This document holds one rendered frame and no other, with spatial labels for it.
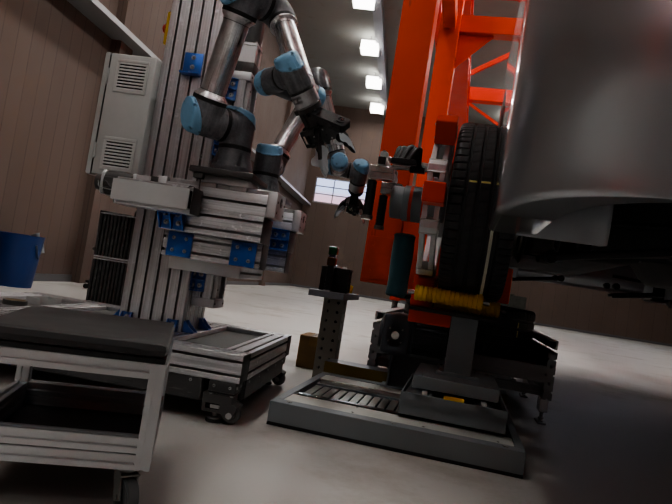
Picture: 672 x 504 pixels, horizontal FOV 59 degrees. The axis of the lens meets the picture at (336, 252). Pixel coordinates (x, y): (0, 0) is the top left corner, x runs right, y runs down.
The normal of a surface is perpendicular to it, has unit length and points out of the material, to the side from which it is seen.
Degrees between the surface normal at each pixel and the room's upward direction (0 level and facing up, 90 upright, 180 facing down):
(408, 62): 90
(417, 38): 90
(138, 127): 90
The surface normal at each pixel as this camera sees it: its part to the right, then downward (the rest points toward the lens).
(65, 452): 0.22, 0.00
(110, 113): -0.11, -0.06
